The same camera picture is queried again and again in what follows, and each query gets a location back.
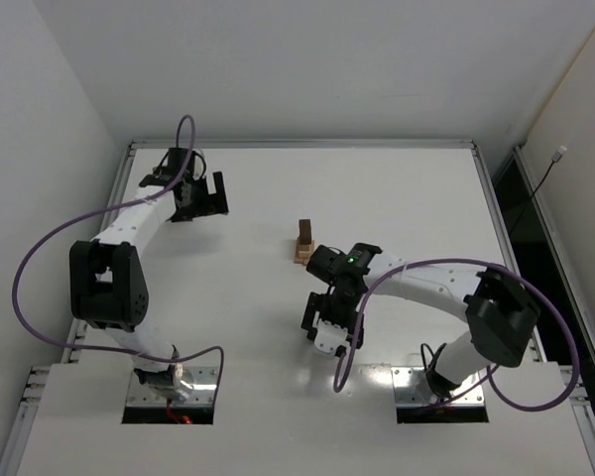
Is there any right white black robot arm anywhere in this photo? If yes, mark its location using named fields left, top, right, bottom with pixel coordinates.
left=300, top=243, right=540, bottom=399

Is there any black wall cable white plug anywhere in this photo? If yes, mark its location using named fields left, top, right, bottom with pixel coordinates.
left=509, top=145, right=567, bottom=236

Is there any dark wood arch block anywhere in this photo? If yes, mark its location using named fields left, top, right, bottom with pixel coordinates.
left=297, top=219, right=312, bottom=246

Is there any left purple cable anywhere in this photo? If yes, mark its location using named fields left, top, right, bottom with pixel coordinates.
left=11, top=114, right=226, bottom=393

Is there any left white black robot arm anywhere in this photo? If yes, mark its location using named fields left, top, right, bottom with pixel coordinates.
left=69, top=147, right=229, bottom=400

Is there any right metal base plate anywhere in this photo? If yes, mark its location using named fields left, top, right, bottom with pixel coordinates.
left=391, top=366, right=485, bottom=410

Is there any metal base plate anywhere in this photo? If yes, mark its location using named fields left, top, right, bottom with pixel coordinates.
left=125, top=367, right=218, bottom=409
left=391, top=366, right=485, bottom=410

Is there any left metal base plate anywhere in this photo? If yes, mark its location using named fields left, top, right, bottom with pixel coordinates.
left=125, top=367, right=218, bottom=409

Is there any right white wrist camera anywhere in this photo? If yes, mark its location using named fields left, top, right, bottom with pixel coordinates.
left=313, top=320, right=352, bottom=357

